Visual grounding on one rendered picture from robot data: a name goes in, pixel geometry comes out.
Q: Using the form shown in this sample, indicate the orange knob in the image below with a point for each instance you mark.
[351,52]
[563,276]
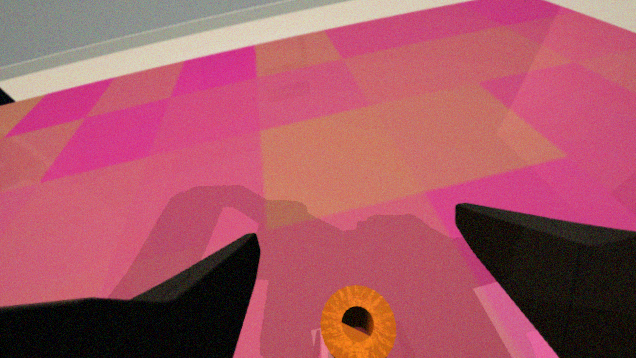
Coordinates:
[358,306]

